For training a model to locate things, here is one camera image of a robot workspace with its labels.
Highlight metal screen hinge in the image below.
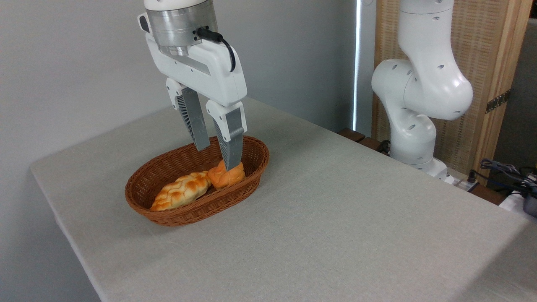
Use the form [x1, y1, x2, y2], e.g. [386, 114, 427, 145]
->
[486, 89, 511, 114]

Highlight brown wicker basket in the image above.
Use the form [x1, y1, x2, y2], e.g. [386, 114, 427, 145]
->
[125, 135, 270, 227]

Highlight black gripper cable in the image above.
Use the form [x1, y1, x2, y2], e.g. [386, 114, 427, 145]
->
[197, 27, 237, 72]

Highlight white box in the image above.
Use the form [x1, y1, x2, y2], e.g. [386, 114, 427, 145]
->
[499, 191, 537, 224]

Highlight long braided bread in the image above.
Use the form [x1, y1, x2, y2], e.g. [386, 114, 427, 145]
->
[150, 171, 211, 211]

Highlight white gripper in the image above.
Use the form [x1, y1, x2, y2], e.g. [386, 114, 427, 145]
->
[138, 13, 248, 172]

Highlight round orange bread roll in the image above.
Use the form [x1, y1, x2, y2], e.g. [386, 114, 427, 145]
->
[208, 160, 246, 189]

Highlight black cable bundle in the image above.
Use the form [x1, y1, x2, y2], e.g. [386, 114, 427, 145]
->
[480, 159, 537, 198]

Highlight grey tablecloth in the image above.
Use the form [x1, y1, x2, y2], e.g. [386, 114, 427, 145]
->
[30, 96, 537, 302]

